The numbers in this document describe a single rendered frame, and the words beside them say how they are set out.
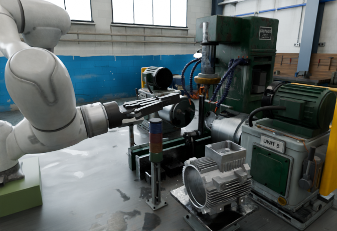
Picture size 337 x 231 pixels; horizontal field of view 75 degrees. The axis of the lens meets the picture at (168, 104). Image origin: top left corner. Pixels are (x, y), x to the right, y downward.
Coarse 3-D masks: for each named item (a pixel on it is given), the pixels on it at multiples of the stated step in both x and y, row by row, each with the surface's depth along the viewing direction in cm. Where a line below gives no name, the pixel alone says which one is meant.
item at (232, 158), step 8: (216, 144) 89; (224, 144) 91; (232, 144) 90; (208, 152) 85; (216, 152) 81; (224, 152) 83; (232, 152) 81; (240, 152) 82; (216, 160) 81; (224, 160) 79; (232, 160) 81; (240, 160) 83; (224, 168) 80; (232, 168) 82
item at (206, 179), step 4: (188, 160) 86; (188, 164) 85; (244, 164) 83; (244, 168) 82; (248, 168) 82; (204, 176) 75; (208, 176) 75; (204, 180) 75; (208, 180) 75; (184, 188) 90; (204, 208) 78; (204, 212) 78
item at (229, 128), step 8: (224, 112) 128; (232, 112) 126; (240, 112) 125; (216, 120) 126; (224, 120) 122; (232, 120) 119; (240, 120) 116; (216, 128) 124; (224, 128) 120; (232, 128) 116; (240, 128) 114; (216, 136) 124; (224, 136) 119; (232, 136) 115; (240, 136) 113; (240, 144) 114
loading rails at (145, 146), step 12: (204, 132) 162; (144, 144) 139; (168, 144) 144; (180, 144) 142; (204, 144) 148; (132, 156) 131; (144, 156) 122; (168, 156) 132; (180, 156) 137; (132, 168) 133; (144, 168) 124
